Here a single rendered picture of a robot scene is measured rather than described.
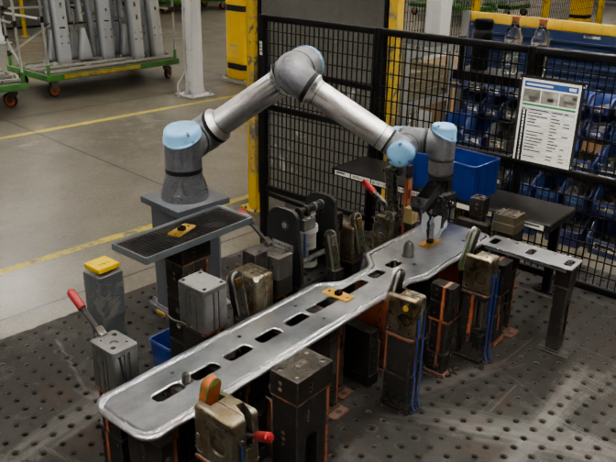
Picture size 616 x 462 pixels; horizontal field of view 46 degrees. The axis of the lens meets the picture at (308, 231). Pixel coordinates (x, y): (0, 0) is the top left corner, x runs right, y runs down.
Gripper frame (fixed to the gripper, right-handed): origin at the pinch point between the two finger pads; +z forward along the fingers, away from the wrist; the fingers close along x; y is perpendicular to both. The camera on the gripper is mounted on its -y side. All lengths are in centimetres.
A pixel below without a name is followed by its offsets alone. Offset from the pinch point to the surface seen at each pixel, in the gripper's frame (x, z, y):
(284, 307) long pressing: 6, 3, -61
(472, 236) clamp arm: -17.6, -7.3, -7.5
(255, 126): 238, 38, 170
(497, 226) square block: -11.1, 0.4, 23.4
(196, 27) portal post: 556, 19, 402
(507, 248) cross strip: -20.2, 2.0, 12.4
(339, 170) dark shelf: 61, -1, 32
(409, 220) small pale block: 11.7, -0.5, 6.2
